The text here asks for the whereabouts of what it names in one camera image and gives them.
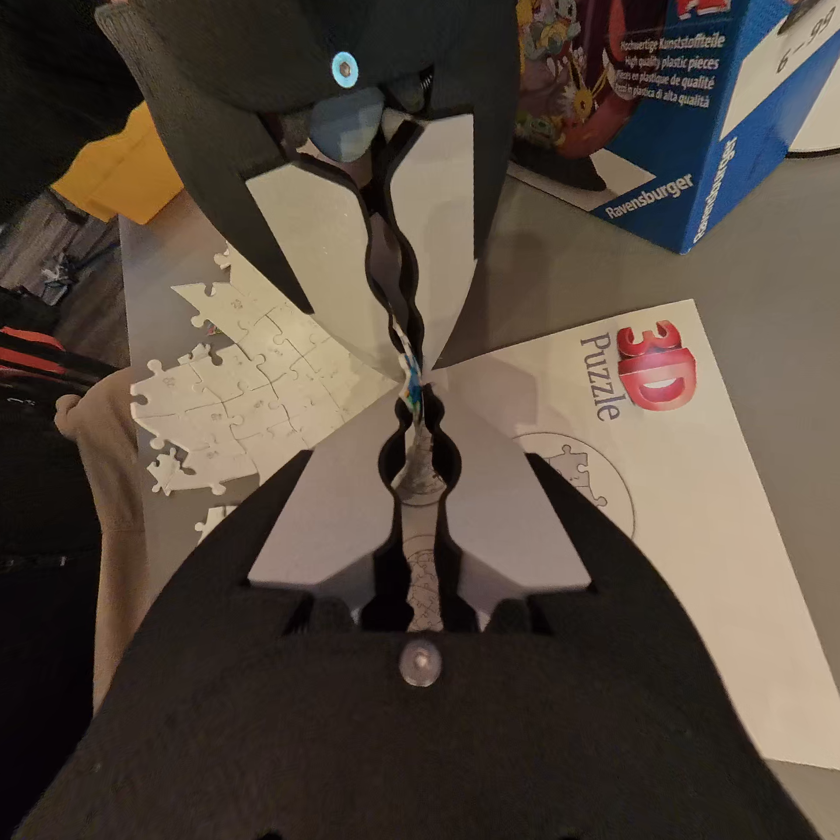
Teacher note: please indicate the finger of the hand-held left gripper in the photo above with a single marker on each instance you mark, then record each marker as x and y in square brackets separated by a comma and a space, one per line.
[443, 229]
[315, 243]

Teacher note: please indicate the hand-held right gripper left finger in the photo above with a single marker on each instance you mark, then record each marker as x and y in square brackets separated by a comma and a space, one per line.
[321, 525]

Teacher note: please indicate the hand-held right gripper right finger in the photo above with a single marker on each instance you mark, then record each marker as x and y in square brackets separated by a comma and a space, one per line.
[518, 525]

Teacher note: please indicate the blue colourful puzzle piece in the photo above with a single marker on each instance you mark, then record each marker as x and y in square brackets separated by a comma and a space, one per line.
[412, 374]

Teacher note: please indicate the partly built puzzle ball shell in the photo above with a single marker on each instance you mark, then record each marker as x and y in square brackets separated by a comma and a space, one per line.
[229, 394]

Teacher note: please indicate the white puzzle piece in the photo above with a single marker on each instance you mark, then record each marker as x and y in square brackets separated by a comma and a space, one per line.
[213, 522]

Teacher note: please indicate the blue puzzle box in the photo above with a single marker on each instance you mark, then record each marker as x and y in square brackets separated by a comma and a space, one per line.
[656, 131]

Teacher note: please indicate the white instruction leaflet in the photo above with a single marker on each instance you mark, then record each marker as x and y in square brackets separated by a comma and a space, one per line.
[689, 525]

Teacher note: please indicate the yellow plastic tray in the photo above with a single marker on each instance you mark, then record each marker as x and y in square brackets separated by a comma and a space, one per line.
[118, 170]

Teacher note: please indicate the black and red bag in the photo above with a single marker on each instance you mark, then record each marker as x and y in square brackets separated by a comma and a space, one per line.
[39, 354]

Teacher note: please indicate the white plastic mat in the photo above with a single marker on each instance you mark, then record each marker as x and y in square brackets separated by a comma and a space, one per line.
[817, 138]

